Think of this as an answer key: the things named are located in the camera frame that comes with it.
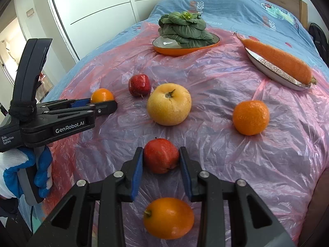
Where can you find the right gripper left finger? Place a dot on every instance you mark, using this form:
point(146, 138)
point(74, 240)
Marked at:
point(70, 223)

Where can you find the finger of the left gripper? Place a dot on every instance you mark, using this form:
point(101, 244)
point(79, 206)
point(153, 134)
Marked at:
point(102, 108)
point(77, 102)

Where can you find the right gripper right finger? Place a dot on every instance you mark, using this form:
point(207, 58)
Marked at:
point(251, 221)

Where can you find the small orange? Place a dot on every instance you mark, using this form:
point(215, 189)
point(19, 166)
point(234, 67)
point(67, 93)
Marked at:
point(101, 95)

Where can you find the red apple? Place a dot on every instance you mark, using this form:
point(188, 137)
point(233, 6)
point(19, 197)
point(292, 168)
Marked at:
point(139, 85)
point(160, 156)

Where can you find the smooth orange front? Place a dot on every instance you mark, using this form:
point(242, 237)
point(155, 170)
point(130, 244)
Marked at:
point(168, 218)

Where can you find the yellow apple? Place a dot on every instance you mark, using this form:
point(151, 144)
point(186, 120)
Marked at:
point(169, 104)

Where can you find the mandarin orange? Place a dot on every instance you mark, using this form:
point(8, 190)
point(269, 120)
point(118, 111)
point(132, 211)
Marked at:
point(251, 117)

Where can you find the left hand blue glove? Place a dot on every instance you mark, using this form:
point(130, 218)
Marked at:
point(25, 171)

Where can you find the white wardrobe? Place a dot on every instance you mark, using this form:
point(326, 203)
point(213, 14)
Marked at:
point(87, 24)

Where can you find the orange dish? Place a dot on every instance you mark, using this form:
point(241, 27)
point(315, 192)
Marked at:
point(169, 47)

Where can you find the pink plastic sheet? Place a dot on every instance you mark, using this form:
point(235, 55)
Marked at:
point(205, 133)

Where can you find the green bok choy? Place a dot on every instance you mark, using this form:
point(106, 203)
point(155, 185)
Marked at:
point(187, 29)

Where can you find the white patterned plate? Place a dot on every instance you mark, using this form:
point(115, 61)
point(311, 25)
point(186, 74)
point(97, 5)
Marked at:
point(275, 73)

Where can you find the large carrot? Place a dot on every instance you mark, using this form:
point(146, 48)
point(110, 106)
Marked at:
point(290, 64)

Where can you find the black backpack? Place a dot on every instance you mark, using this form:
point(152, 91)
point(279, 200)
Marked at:
point(320, 41)

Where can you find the blue patterned bed cover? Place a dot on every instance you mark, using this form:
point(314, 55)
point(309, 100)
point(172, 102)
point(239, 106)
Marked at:
point(231, 12)

